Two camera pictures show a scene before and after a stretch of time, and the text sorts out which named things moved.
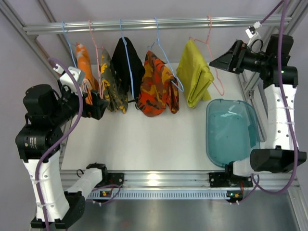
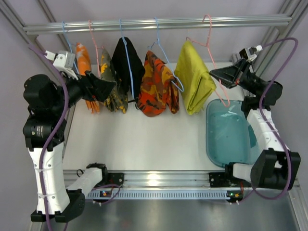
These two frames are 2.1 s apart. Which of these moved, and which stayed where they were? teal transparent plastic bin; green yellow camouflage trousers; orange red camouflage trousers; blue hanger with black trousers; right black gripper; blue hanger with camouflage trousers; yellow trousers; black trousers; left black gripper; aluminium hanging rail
Moved: right black gripper; left black gripper; yellow trousers
Stayed: orange red camouflage trousers; teal transparent plastic bin; green yellow camouflage trousers; blue hanger with camouflage trousers; blue hanger with black trousers; aluminium hanging rail; black trousers
